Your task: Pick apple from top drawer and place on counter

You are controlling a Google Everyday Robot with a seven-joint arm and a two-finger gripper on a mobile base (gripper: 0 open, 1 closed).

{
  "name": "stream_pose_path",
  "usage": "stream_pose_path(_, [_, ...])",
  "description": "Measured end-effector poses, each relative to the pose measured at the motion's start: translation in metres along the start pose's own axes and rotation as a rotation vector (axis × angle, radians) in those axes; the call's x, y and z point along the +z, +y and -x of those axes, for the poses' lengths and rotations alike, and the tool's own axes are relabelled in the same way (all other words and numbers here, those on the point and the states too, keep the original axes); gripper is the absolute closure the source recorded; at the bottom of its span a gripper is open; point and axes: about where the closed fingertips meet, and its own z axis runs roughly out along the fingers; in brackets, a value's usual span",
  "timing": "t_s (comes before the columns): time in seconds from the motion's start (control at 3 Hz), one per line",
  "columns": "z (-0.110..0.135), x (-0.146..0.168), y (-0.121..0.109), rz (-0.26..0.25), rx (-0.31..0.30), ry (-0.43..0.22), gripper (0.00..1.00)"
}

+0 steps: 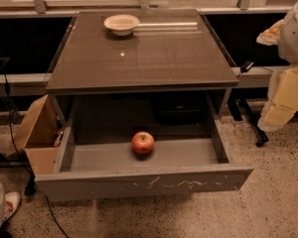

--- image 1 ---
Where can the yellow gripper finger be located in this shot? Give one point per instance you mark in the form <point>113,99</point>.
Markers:
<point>282,103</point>
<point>270,36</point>

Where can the red apple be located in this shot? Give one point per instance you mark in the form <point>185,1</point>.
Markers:
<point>142,143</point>

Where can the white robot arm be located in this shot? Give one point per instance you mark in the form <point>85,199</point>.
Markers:
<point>288,39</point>

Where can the grey cabinet with glass top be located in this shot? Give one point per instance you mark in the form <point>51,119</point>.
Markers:
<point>170,50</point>

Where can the grey open drawer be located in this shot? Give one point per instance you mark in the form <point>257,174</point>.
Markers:
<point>96,159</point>

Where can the black power adapter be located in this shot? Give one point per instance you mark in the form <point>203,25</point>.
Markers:
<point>246,66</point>

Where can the black box under cabinet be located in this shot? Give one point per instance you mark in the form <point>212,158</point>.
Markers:
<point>180,108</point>

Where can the white bowl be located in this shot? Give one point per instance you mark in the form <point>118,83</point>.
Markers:
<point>121,25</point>

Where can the white and red sneaker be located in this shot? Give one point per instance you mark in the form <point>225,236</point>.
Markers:
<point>12,200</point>

